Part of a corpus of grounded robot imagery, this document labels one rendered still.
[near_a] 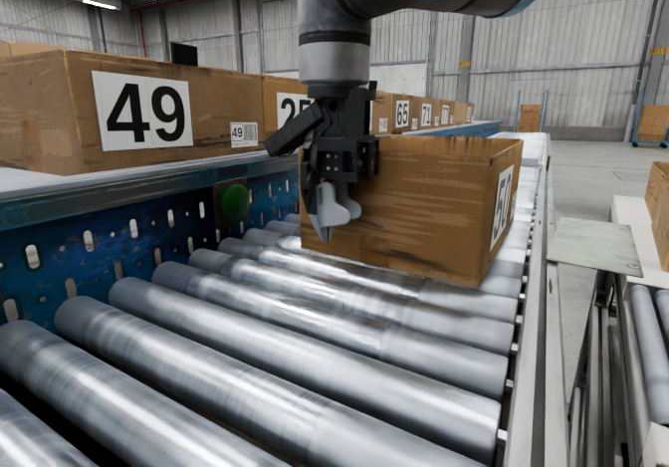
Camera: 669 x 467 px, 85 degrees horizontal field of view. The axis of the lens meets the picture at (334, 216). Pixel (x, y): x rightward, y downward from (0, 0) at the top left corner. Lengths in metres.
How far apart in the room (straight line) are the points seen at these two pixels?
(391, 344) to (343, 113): 0.28
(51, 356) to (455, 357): 0.38
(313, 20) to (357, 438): 0.41
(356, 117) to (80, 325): 0.40
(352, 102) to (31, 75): 0.46
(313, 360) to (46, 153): 0.52
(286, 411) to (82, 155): 0.45
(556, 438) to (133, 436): 0.31
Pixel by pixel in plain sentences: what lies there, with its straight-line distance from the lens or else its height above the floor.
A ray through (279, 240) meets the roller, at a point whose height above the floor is 0.74.
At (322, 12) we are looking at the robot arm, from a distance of 0.47.
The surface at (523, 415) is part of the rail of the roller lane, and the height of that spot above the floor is 0.74.
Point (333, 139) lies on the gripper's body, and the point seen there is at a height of 0.94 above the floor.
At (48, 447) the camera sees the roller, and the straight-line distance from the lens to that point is 0.36.
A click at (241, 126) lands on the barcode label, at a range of 0.81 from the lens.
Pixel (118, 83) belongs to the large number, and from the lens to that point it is 0.65.
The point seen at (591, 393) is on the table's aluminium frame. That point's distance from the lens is 0.95.
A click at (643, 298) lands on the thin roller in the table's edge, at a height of 0.75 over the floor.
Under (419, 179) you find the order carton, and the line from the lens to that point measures 0.50.
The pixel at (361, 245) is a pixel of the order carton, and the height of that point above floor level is 0.78.
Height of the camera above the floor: 0.97
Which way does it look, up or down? 16 degrees down
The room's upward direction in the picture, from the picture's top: straight up
